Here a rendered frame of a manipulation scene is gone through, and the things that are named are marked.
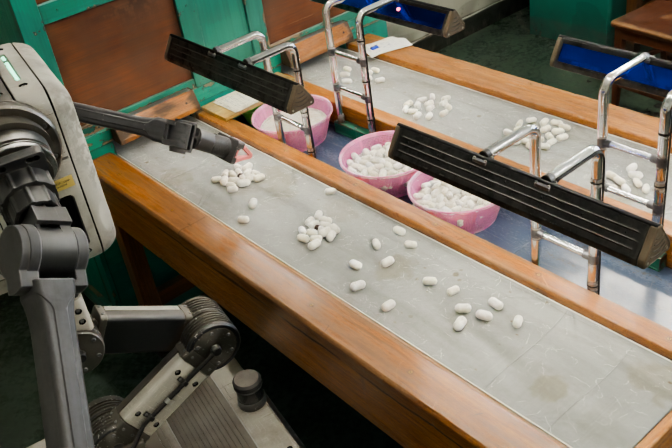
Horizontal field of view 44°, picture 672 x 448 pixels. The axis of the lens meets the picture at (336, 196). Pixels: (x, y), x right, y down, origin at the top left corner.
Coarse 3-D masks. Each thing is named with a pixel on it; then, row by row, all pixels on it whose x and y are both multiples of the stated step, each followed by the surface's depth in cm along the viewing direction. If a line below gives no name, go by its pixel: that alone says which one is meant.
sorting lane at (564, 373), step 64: (192, 192) 239; (256, 192) 234; (320, 192) 229; (320, 256) 204; (384, 256) 200; (448, 256) 197; (384, 320) 181; (448, 320) 178; (512, 320) 175; (576, 320) 173; (512, 384) 160; (576, 384) 158; (640, 384) 156
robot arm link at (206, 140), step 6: (198, 132) 219; (204, 132) 220; (210, 132) 222; (198, 138) 219; (204, 138) 219; (210, 138) 220; (198, 144) 218; (204, 144) 219; (210, 144) 221; (204, 150) 221; (210, 150) 222
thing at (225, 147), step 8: (216, 136) 223; (224, 136) 229; (216, 144) 222; (224, 144) 224; (232, 144) 225; (240, 144) 224; (216, 152) 224; (224, 152) 225; (232, 152) 225; (224, 160) 226; (232, 160) 224
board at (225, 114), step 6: (276, 72) 295; (288, 78) 289; (294, 78) 288; (210, 102) 281; (258, 102) 276; (204, 108) 277; (210, 108) 277; (216, 108) 276; (222, 108) 275; (246, 108) 273; (252, 108) 274; (216, 114) 272; (222, 114) 271; (228, 114) 271; (234, 114) 271; (240, 114) 272
